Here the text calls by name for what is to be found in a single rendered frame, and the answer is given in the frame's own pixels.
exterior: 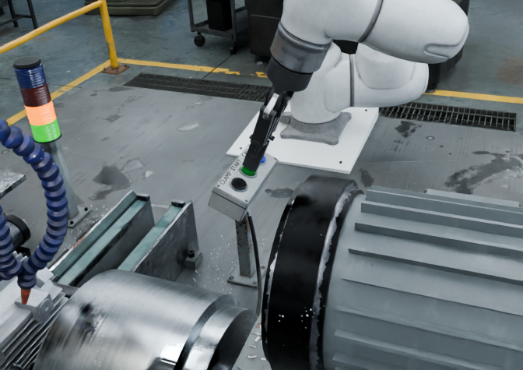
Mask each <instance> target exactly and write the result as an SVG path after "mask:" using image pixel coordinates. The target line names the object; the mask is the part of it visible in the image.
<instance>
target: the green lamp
mask: <svg viewBox="0 0 523 370"><path fill-rule="evenodd" d="M30 126H31V129H32V133H33V136H34V138H35V140H36V141H38V142H48V141H51V140H54V139H57V138H58V137H59V136H60V135H61V133H60V129H59V126H58V122H57V118H56V119H55V120H54V121H53V122H51V123H49V124H46V125H31V124H30Z"/></svg>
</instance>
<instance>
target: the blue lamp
mask: <svg viewBox="0 0 523 370"><path fill-rule="evenodd" d="M13 68H14V67H13ZM14 71H15V74H16V78H17V82H18V84H19V87H21V88H23V89H32V88H36V87H39V86H43V85H44V84H45V83H46V82H47V80H46V76H45V74H44V69H43V65H42V62H41V63H40V64H39V65H38V66H35V67H33V68H30V69H16V68H14Z"/></svg>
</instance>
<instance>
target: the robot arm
mask: <svg viewBox="0 0 523 370"><path fill-rule="evenodd" d="M468 33H469V24H468V18H467V16H466V14H465V13H464V12H463V10H462V9H461V8H460V7H459V6H458V5H457V4H456V3H455V2H453V1H452V0H284V1H283V14H282V18H281V20H280V21H279V25H278V29H277V31H276V35H275V37H274V38H273V39H274V40H273V42H272V46H271V47H270V51H271V53H272V57H271V59H270V61H269V64H268V67H267V69H266V75H267V77H268V78H269V80H270V81H271V82H272V84H273V85H272V87H269V89H268V91H267V94H266V99H265V103H264V105H262V106H261V107H260V111H259V116H258V120H257V122H256V125H255V127H254V131H253V134H251V135H250V136H249V139H251V141H250V142H251V144H250V146H249V148H248V150H247V153H246V156H245V158H244V161H243V163H242V165H243V166H245V167H247V168H249V169H251V170H252V171H254V172H256V171H257V170H258V168H259V166H260V163H261V162H262V158H263V156H264V155H265V151H266V150H267V147H268V145H269V142H270V140H271V141H273V140H274V138H275V137H274V136H273V135H272V133H273V132H274V131H275V130H276V127H277V125H278V124H279V122H282V123H284V124H287V127H285V128H284V130H282V131H281V133H280V137H281V138H282V139H299V140H305V141H311V142H317V143H325V144H328V145H330V146H335V145H337V144H338V143H339V137H340V135H341V133H342V131H343V129H344V128H345V126H346V124H347V122H348V121H349V120H351V119H352V114H351V113H349V112H345V111H342V110H344V109H347V108H349V107H392V106H398V105H401V104H406V103H409V102H410V101H413V100H415V99H417V98H419V97H420V96H421V95H422V94H423V93H424V92H425V91H426V87H427V84H428V77H429V69H428V64H435V63H441V62H445V61H447V60H448V59H450V58H453V57H454V56H456V54H457V53H458V52H459V51H460V50H461V48H462V46H463V45H464V43H465V41H466V38H467V36H468ZM334 39H335V40H347V41H355V42H357V43H359V44H358V48H357V50H356V54H354V55H348V54H346V53H342V52H341V50H340V48H339V47H338V46H337V45H336V44H334V43H333V40H334ZM289 102H290V110H291V111H287V112H284V111H285V109H286V107H287V105H288V103H289ZM269 139H270V140H269Z"/></svg>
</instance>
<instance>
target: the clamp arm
mask: <svg viewBox="0 0 523 370"><path fill-rule="evenodd" d="M51 282H52V283H53V285H54V286H56V287H60V288H62V289H63V290H62V291H61V292H63V293H66V295H65V296H64V297H66V298H68V299H70V297H71V296H73V294H74V293H75V292H76V291H77V290H78V289H79V288H77V287H72V286H69V285H65V284H60V283H56V282H53V281H51Z"/></svg>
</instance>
